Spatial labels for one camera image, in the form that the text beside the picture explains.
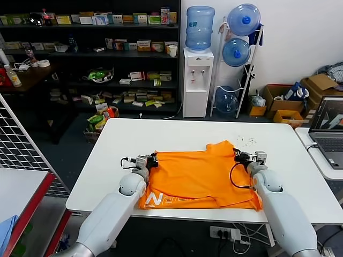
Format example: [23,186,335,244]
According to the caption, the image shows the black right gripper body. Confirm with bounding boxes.
[240,152,255,164]

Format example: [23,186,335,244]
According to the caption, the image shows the orange t-shirt with white print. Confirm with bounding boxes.
[138,139,263,212]

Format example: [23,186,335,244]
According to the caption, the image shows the pile of grey clothes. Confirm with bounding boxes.
[315,62,343,83]

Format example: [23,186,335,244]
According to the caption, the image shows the small orange cardboard box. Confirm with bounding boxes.
[247,102,267,117]

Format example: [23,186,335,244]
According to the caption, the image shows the yellow open cardboard box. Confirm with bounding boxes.
[272,109,305,129]

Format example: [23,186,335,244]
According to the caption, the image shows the blue water jug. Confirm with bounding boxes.
[222,37,251,67]
[227,3,261,37]
[214,85,239,118]
[185,6,215,51]

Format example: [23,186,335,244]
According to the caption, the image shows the crumpled clear plastic bag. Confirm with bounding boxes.
[250,89,266,107]

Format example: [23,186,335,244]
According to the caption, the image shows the large open cardboard box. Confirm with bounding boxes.
[262,84,305,119]

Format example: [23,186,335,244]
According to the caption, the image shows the cardboard box of snacks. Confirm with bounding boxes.
[83,104,120,143]

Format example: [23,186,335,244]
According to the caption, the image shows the white water dispenser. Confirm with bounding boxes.
[182,47,215,118]

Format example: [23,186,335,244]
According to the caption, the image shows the white power strip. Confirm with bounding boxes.
[210,226,242,242]

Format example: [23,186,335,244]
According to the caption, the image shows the black bag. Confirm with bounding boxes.
[240,64,256,96]

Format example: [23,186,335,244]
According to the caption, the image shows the grey laptop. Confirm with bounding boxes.
[308,96,343,170]

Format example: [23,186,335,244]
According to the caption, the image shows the white metal jug rack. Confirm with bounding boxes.
[210,16,264,119]

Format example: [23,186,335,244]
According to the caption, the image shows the bowl with green bag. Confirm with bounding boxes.
[82,66,115,84]

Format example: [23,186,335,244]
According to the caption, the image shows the black shelf unit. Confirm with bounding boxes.
[0,0,182,115]

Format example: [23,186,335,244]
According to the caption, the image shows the brown cardboard box with flaps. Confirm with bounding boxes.
[299,73,343,119]

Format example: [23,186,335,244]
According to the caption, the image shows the blue white plastic package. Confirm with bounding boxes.
[57,232,72,248]

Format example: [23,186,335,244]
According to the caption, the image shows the pale pink cloth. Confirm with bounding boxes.
[218,22,231,42]

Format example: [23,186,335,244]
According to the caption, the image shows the red framed white cart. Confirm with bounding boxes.
[0,167,73,257]

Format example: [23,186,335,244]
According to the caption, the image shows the dark blue bottle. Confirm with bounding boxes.
[68,33,79,52]

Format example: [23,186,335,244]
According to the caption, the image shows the tall pink box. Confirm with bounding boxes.
[160,8,171,25]

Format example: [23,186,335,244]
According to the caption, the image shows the dark wooden table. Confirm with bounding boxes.
[0,62,70,144]

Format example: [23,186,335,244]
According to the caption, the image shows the blue white medicine box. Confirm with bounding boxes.
[93,12,110,26]

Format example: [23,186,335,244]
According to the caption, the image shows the orange juice bottle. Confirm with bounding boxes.
[3,63,24,87]

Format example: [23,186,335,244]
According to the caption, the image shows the light blue cloth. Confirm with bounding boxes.
[0,214,21,250]

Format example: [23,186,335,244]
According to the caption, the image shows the pink patterned bottle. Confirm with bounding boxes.
[25,47,36,67]

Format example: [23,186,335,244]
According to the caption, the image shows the yellow white medicine box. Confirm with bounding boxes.
[56,14,73,25]

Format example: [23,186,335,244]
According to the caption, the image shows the red package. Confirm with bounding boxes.
[0,66,13,86]

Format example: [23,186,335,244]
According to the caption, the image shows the cola bottle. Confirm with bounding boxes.
[42,7,54,26]

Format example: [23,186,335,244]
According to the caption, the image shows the shiny black bowl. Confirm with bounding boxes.
[28,12,44,26]

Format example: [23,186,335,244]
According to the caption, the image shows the white tube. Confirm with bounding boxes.
[0,48,11,66]

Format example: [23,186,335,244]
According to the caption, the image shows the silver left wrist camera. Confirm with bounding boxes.
[135,155,148,169]

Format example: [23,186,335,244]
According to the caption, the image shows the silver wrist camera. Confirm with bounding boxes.
[135,155,148,169]
[253,151,268,165]

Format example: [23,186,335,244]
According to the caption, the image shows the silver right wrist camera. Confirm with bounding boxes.
[253,151,268,165]

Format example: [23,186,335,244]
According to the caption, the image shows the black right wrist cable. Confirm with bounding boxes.
[230,162,258,191]

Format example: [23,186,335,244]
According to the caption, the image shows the blue bag with white handles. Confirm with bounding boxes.
[283,81,310,102]

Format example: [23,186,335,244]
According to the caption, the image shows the white wire grid panel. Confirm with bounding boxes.
[0,92,71,198]

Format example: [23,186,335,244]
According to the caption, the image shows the white adapter with cable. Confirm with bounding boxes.
[12,61,32,71]

